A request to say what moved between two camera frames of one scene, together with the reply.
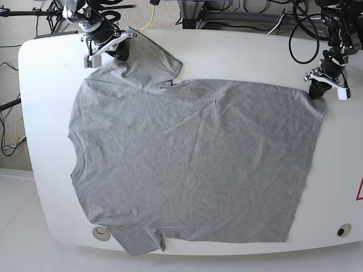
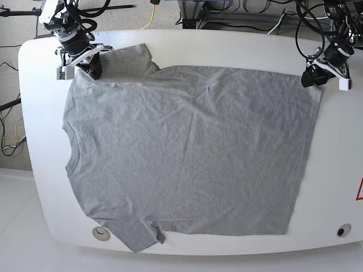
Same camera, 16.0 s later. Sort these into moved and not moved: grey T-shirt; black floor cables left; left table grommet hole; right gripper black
Moved: right gripper black
Not moved: black floor cables left; left table grommet hole; grey T-shirt
